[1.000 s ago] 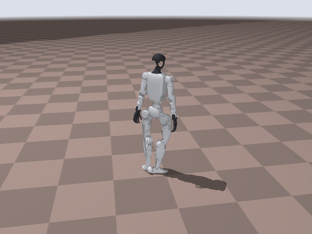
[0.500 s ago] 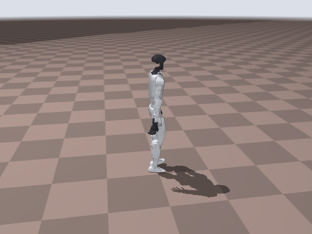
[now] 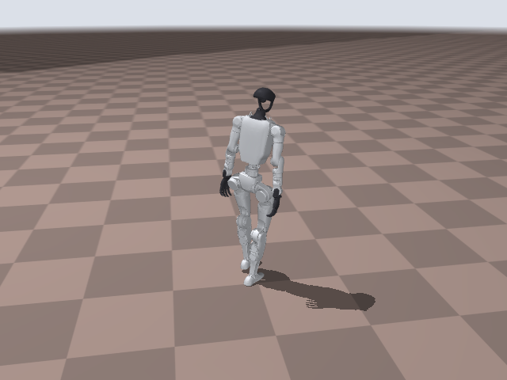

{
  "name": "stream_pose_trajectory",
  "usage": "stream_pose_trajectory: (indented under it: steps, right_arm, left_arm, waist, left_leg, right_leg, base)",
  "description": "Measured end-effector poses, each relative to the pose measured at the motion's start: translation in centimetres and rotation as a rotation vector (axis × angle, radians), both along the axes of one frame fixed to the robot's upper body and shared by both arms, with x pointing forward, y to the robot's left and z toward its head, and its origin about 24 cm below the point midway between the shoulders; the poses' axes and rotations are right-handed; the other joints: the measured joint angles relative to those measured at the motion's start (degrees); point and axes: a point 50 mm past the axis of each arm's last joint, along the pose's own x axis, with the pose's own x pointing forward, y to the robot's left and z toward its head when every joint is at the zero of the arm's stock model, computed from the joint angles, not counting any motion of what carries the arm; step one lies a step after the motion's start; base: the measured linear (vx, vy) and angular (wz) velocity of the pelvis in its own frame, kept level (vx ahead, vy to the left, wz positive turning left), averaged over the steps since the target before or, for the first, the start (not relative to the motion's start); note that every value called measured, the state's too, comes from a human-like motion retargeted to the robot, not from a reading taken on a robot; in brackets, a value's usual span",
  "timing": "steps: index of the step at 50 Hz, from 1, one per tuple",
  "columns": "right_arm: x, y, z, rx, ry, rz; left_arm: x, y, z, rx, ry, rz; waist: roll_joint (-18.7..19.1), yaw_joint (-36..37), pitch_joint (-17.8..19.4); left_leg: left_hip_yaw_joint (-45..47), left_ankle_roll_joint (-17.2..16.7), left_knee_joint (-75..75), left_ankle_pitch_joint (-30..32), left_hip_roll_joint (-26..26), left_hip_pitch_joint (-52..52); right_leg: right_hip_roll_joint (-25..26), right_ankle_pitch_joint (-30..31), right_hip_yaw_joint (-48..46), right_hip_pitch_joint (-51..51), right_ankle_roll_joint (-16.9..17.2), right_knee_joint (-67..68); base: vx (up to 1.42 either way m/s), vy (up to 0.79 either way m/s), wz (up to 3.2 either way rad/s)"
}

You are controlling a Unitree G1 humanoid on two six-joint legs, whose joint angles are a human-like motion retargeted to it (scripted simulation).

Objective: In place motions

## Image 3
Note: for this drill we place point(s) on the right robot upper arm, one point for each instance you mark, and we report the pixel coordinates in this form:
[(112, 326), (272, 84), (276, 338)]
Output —
[(278, 133)]

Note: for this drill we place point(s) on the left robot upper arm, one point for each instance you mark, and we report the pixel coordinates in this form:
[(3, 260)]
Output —
[(235, 134)]

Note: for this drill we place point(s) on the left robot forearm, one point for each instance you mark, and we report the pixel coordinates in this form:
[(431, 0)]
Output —
[(229, 162)]

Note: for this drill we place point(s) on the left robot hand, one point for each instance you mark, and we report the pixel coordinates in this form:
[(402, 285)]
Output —
[(224, 185)]

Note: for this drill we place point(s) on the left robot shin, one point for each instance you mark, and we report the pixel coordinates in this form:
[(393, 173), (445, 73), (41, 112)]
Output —
[(244, 239)]

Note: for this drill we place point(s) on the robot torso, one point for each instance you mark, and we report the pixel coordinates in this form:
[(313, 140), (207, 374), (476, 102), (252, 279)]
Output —
[(255, 144)]

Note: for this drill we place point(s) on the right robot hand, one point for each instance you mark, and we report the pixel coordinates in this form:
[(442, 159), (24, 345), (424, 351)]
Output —
[(276, 202)]

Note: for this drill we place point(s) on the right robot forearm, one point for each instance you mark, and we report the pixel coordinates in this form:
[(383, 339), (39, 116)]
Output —
[(277, 176)]

